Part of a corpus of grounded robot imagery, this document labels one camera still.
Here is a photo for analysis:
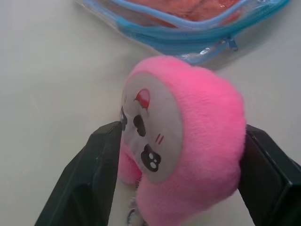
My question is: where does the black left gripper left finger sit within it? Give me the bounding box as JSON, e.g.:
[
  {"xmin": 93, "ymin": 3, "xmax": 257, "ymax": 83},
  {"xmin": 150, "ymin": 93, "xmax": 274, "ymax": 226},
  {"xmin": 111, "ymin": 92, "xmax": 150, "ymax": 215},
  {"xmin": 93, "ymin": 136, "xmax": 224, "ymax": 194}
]
[{"xmin": 34, "ymin": 121, "xmax": 124, "ymax": 226}]

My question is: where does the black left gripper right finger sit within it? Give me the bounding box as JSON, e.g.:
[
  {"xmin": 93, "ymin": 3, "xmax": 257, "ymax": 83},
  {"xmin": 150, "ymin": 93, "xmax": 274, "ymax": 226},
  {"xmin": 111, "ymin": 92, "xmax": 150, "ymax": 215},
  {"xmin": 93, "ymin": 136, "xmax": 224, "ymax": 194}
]
[{"xmin": 238, "ymin": 124, "xmax": 301, "ymax": 226}]

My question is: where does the pink plush toy with face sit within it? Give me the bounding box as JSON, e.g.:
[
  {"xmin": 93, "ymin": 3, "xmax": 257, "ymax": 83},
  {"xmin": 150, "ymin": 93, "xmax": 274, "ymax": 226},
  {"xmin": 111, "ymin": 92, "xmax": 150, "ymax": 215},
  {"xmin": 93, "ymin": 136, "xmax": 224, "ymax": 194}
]
[{"xmin": 117, "ymin": 56, "xmax": 247, "ymax": 226}]

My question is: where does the clear pouch with blue zipper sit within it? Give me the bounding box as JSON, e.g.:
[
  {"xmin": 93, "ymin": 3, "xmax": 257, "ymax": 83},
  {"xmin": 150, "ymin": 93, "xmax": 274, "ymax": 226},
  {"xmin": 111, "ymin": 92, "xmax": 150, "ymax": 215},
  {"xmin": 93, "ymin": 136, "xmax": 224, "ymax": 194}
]
[{"xmin": 74, "ymin": 0, "xmax": 290, "ymax": 67}]

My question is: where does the orange cloth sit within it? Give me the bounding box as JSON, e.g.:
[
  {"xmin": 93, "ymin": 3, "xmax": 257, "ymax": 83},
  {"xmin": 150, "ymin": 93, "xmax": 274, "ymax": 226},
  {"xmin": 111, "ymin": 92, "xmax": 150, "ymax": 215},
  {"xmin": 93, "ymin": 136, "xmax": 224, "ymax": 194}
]
[{"xmin": 127, "ymin": 0, "xmax": 240, "ymax": 27}]

